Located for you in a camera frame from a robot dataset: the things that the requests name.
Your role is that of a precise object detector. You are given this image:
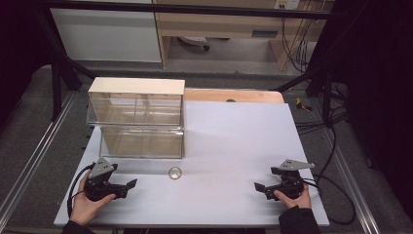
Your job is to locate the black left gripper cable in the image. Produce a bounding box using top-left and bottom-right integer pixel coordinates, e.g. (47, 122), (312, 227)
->
(66, 163), (95, 219)

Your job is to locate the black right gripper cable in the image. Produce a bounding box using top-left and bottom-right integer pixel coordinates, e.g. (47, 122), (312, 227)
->
(300, 123), (357, 226)

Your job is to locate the white wall socket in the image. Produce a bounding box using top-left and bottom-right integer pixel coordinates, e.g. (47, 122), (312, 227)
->
(273, 0), (301, 11)

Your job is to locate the yellow and black tool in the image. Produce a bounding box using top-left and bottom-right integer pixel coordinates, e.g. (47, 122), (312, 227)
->
(295, 97), (314, 112)

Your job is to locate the black metal frame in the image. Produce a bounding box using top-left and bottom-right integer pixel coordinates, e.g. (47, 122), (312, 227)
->
(32, 0), (342, 128)

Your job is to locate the white chair base with caster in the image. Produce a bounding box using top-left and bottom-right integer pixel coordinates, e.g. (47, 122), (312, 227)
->
(177, 35), (211, 52)

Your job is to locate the aluminium rail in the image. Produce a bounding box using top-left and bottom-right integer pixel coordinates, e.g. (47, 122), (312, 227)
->
(0, 92), (79, 222)
(319, 128), (381, 234)

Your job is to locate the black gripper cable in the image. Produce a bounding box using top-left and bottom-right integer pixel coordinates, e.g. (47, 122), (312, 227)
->
(66, 163), (95, 219)
(300, 123), (357, 226)

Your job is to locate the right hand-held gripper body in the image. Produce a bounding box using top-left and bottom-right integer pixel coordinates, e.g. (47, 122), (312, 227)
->
(271, 158), (316, 200)

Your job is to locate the bundle of hanging cables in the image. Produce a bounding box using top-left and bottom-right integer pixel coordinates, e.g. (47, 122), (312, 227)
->
(281, 0), (327, 74)

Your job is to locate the wooden board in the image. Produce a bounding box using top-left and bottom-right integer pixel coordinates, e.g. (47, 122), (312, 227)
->
(184, 88), (285, 104)

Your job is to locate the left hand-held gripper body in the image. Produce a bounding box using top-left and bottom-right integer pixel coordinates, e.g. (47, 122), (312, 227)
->
(85, 157), (119, 202)

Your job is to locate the person's left hand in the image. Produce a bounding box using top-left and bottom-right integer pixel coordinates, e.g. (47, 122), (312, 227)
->
(69, 170), (117, 227)

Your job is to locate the clear plastic drawer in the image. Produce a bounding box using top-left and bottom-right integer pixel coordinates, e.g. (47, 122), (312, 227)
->
(87, 92), (183, 127)
(98, 126), (185, 160)

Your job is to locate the light wooden desk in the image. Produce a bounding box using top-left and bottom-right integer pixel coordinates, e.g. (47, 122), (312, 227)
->
(152, 0), (335, 70)

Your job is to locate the clear drawer cabinet white top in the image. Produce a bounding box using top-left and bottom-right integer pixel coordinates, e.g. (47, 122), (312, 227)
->
(86, 76), (186, 160)

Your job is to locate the small clear round ring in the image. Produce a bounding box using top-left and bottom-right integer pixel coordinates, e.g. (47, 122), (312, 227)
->
(168, 166), (183, 180)

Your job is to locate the black curtain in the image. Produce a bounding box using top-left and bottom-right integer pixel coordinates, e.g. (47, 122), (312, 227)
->
(316, 0), (413, 222)
(0, 0), (53, 128)

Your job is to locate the person's right hand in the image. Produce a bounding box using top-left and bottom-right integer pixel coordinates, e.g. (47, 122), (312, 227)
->
(273, 184), (314, 210)

